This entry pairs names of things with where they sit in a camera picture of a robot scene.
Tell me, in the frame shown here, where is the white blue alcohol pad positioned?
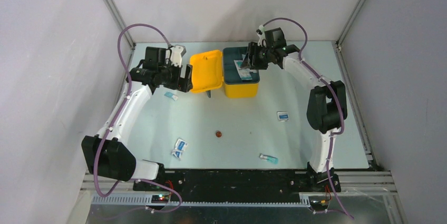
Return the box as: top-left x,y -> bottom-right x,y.
171,150 -> 183,160
174,138 -> 188,152

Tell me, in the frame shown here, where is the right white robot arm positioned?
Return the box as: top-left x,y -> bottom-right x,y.
241,25 -> 347,191

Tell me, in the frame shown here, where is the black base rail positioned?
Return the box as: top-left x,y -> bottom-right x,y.
133,169 -> 341,203

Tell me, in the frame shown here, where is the teal medical gauze packet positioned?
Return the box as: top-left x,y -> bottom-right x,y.
234,60 -> 252,81

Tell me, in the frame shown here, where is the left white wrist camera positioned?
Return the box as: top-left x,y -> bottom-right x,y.
168,45 -> 186,67

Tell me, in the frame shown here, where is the teal divided tray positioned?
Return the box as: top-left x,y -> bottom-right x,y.
222,46 -> 260,85

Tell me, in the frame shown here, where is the small white blue sachet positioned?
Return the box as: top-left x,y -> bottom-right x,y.
277,111 -> 289,121

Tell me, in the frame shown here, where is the teal capped small tube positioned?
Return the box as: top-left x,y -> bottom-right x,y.
259,153 -> 278,164

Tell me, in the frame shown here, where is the yellow medicine kit box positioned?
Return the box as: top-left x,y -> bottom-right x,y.
189,50 -> 259,99

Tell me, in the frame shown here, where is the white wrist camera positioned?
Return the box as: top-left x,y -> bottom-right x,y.
256,25 -> 267,47
168,45 -> 186,67

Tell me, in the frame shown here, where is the teal header plastic bag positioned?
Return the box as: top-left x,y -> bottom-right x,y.
164,92 -> 178,101

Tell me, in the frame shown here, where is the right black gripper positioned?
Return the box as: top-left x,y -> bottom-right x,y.
240,42 -> 273,71

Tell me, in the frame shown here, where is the aluminium frame front beam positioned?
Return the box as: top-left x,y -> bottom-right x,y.
68,169 -> 407,223

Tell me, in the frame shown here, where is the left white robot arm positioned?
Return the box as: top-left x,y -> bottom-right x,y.
81,45 -> 192,191

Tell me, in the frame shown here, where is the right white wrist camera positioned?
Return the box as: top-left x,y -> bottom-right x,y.
256,25 -> 267,47

